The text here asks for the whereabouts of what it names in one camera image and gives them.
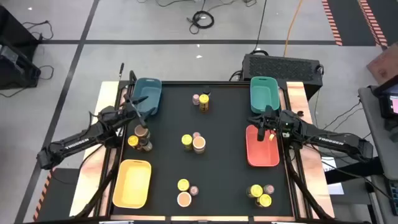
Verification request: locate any black desk leg bar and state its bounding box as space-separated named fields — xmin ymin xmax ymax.
xmin=325 ymin=156 xmax=385 ymax=185

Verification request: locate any white paper sheet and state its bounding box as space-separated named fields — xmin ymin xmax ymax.
xmin=321 ymin=156 xmax=345 ymax=196

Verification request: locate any brown cardboard box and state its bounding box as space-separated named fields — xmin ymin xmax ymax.
xmin=366 ymin=42 xmax=398 ymax=85

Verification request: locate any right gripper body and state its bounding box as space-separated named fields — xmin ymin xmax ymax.
xmin=264 ymin=105 xmax=295 ymax=138

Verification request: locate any black equipment cart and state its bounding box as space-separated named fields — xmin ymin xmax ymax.
xmin=0 ymin=4 xmax=42 ymax=91

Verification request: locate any large tan-lid jar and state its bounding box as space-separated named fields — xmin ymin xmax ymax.
xmin=176 ymin=191 xmax=193 ymax=208
xmin=134 ymin=124 xmax=151 ymax=140
xmin=192 ymin=136 xmax=207 ymax=155

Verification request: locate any black floor mat striped edge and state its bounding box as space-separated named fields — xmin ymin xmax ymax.
xmin=357 ymin=0 xmax=398 ymax=47
xmin=321 ymin=0 xmax=379 ymax=47
xmin=32 ymin=167 xmax=81 ymax=222

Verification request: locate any black perforated computer case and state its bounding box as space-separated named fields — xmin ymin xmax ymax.
xmin=241 ymin=53 xmax=324 ymax=101

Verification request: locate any black monitor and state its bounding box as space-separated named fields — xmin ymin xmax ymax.
xmin=372 ymin=74 xmax=398 ymax=119

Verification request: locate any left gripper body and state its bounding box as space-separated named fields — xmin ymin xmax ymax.
xmin=118 ymin=95 xmax=147 ymax=128

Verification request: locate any coral plastic bin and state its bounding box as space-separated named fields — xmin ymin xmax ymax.
xmin=244 ymin=124 xmax=280 ymax=168

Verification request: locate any black table mat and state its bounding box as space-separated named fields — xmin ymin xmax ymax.
xmin=112 ymin=83 xmax=295 ymax=218

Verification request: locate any black aluminium table frame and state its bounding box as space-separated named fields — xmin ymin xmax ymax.
xmin=99 ymin=79 xmax=307 ymax=222

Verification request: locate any grey desk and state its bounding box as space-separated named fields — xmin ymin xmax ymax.
xmin=357 ymin=84 xmax=398 ymax=224

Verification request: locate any yellow-orange plastic bin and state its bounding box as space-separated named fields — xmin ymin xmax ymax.
xmin=111 ymin=159 xmax=152 ymax=210

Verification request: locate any teal plastic bin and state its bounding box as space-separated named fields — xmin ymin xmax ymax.
xmin=249 ymin=76 xmax=280 ymax=114

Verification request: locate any black diagonal frame strut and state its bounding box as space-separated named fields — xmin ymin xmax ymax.
xmin=74 ymin=149 xmax=122 ymax=218
xmin=284 ymin=149 xmax=327 ymax=220

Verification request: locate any blue plastic bin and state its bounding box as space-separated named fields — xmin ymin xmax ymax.
xmin=129 ymin=77 xmax=163 ymax=116

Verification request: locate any coiled black cable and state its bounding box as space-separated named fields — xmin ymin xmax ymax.
xmin=186 ymin=10 xmax=215 ymax=35

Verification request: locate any black keyboard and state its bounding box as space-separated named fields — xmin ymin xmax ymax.
xmin=385 ymin=179 xmax=398 ymax=217

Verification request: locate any orange extension cable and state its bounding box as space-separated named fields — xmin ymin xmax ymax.
xmin=282 ymin=0 xmax=304 ymax=58

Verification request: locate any long black floor cable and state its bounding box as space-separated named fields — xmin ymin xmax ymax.
xmin=253 ymin=0 xmax=268 ymax=54

